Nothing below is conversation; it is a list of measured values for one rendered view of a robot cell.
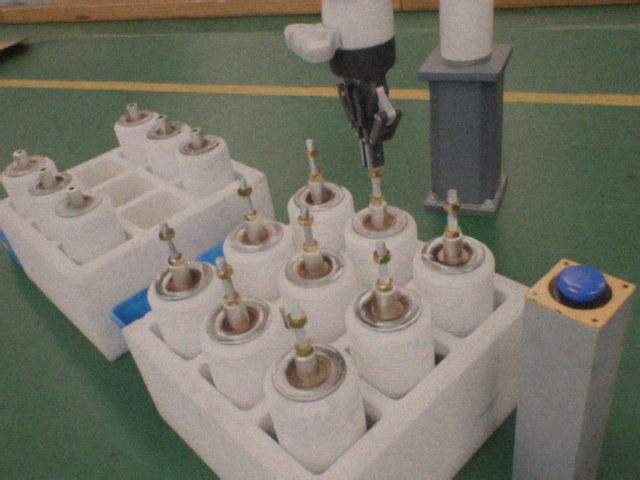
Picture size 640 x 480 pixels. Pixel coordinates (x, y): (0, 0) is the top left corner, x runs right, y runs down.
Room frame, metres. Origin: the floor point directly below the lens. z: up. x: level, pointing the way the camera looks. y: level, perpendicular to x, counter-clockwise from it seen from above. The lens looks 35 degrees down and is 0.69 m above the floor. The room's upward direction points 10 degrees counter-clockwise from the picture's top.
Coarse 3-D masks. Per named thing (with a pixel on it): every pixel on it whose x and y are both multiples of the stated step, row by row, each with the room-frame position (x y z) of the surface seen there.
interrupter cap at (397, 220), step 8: (368, 208) 0.68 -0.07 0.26; (392, 208) 0.67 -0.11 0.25; (360, 216) 0.67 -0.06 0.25; (368, 216) 0.67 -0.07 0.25; (392, 216) 0.66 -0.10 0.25; (400, 216) 0.65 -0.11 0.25; (352, 224) 0.65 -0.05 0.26; (360, 224) 0.65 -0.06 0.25; (368, 224) 0.65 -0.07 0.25; (392, 224) 0.64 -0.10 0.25; (400, 224) 0.63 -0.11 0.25; (360, 232) 0.63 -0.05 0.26; (368, 232) 0.63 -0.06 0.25; (376, 232) 0.62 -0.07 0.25; (384, 232) 0.62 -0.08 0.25; (392, 232) 0.62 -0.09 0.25; (400, 232) 0.62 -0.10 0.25
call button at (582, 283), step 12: (564, 276) 0.40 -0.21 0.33; (576, 276) 0.39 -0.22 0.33; (588, 276) 0.39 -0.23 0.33; (600, 276) 0.39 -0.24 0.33; (564, 288) 0.39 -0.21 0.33; (576, 288) 0.38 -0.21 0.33; (588, 288) 0.38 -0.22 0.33; (600, 288) 0.38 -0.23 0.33; (576, 300) 0.38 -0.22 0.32; (588, 300) 0.38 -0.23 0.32
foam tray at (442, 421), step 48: (528, 288) 0.55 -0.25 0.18; (144, 336) 0.59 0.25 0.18; (288, 336) 0.54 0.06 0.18; (480, 336) 0.49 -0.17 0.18; (192, 384) 0.49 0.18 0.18; (432, 384) 0.43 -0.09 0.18; (480, 384) 0.46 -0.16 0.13; (192, 432) 0.51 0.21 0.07; (240, 432) 0.41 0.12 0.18; (384, 432) 0.38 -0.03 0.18; (432, 432) 0.41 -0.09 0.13; (480, 432) 0.46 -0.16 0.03
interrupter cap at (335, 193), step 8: (328, 184) 0.77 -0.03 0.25; (336, 184) 0.76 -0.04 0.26; (296, 192) 0.76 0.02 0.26; (304, 192) 0.76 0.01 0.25; (328, 192) 0.75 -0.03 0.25; (336, 192) 0.74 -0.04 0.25; (344, 192) 0.74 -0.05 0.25; (296, 200) 0.74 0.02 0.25; (304, 200) 0.74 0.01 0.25; (312, 200) 0.74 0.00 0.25; (328, 200) 0.73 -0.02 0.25; (336, 200) 0.72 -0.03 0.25; (312, 208) 0.71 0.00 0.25; (320, 208) 0.71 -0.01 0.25; (328, 208) 0.71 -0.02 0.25
